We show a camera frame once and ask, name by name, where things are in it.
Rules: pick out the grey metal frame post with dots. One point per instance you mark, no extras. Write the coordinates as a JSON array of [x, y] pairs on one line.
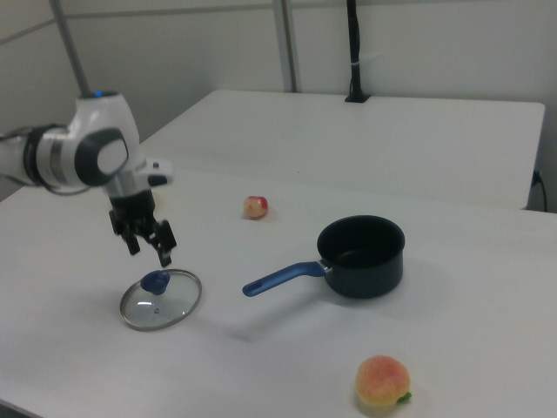
[[67, 39], [287, 43]]

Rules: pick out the glass lid with blue knob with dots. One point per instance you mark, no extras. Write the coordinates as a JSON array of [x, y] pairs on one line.
[[174, 300]]

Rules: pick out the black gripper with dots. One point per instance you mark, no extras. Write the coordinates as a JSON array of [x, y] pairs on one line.
[[132, 209]]

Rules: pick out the red toy wax apple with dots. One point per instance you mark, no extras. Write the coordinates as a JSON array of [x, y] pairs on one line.
[[255, 208]]

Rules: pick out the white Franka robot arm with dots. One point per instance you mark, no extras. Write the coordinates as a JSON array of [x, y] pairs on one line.
[[100, 126]]

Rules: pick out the orange yellow toy peach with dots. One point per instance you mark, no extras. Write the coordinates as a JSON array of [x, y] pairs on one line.
[[382, 382]]

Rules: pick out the black camera pole with clamp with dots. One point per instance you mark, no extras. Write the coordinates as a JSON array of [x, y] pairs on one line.
[[356, 43]]

